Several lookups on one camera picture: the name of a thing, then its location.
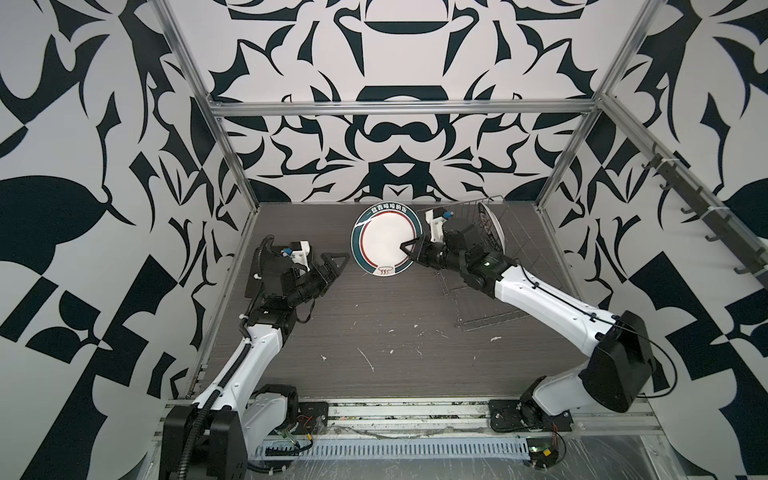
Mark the green rimmed round plate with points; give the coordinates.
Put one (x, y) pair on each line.
(377, 236)

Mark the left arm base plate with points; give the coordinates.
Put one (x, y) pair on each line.
(305, 418)

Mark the white slotted cable duct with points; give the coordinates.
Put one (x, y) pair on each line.
(515, 449)

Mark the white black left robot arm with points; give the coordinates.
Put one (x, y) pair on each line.
(220, 434)

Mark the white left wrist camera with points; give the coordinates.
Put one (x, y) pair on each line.
(299, 252)

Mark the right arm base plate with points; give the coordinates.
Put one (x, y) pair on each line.
(510, 416)

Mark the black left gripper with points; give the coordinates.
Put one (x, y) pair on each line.
(326, 279)

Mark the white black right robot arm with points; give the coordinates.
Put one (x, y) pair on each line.
(617, 347)

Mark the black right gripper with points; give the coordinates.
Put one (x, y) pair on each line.
(422, 251)

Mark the grey wall hook rail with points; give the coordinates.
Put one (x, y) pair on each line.
(701, 204)

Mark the red lettered round plate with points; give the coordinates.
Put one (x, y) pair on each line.
(491, 227)

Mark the small green circuit board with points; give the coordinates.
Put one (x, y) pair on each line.
(544, 454)

